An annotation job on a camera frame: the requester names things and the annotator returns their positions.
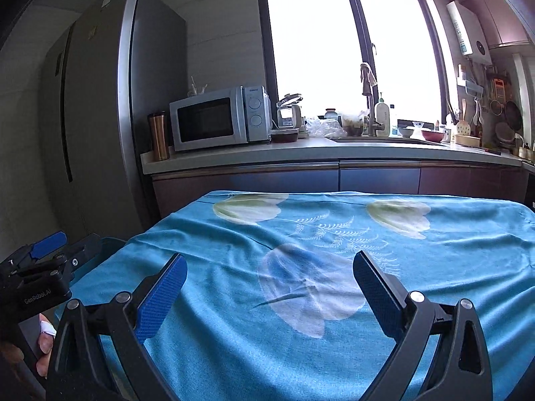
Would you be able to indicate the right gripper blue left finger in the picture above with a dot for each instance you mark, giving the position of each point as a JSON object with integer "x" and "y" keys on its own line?
{"x": 155, "y": 295}

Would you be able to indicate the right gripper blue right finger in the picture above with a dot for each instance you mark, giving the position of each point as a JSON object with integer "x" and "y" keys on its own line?
{"x": 384, "y": 293}

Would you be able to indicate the brown kitchen cabinet counter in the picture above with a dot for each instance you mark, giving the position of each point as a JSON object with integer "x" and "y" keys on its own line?
{"x": 325, "y": 165}

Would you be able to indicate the left hand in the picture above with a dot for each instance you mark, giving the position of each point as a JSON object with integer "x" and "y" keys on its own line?
{"x": 13, "y": 355}

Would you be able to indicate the blue floral tablecloth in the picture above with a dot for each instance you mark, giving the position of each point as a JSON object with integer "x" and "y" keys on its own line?
{"x": 270, "y": 309}

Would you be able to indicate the red bowl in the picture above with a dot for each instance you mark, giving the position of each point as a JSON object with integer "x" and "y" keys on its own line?
{"x": 434, "y": 136}

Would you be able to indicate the white soap bottle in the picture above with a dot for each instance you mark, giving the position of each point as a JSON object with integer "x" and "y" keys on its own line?
{"x": 382, "y": 119}

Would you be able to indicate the dark red dish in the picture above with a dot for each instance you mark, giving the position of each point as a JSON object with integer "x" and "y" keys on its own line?
{"x": 284, "y": 135}

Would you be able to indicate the copper thermos tumbler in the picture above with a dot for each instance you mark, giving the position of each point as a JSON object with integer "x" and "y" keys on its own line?
{"x": 157, "y": 124}

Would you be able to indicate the white microwave oven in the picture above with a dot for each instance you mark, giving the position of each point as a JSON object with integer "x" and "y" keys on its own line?
{"x": 229, "y": 117}

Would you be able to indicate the grey refrigerator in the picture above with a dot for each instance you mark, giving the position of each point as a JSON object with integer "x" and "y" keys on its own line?
{"x": 119, "y": 62}

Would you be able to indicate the white water heater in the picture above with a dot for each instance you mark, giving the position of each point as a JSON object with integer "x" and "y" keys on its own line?
{"x": 469, "y": 33}

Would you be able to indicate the pink wall cabinet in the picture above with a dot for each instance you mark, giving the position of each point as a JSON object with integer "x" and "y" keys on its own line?
{"x": 500, "y": 25}

